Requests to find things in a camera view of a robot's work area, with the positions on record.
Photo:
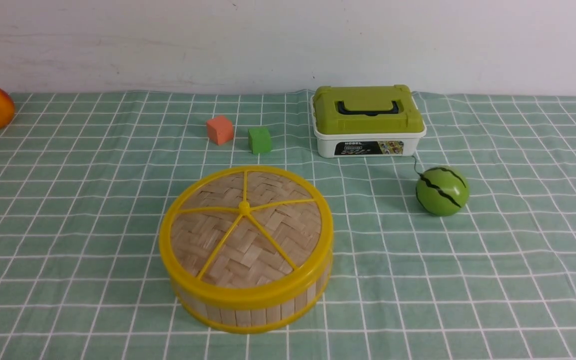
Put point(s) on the green foam cube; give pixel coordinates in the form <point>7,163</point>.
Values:
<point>259,140</point>

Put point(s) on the orange foam cube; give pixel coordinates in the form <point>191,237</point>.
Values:
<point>220,130</point>

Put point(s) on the green toy watermelon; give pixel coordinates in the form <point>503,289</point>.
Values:
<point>441,190</point>

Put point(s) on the yellow woven bamboo steamer lid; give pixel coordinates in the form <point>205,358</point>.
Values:
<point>248,237</point>

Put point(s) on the bamboo steamer basket yellow rim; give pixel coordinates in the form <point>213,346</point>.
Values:
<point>253,321</point>

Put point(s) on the green checkered tablecloth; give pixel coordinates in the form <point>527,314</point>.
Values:
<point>85,180</point>

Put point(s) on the green lidded white toolbox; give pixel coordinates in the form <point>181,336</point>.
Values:
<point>366,121</point>

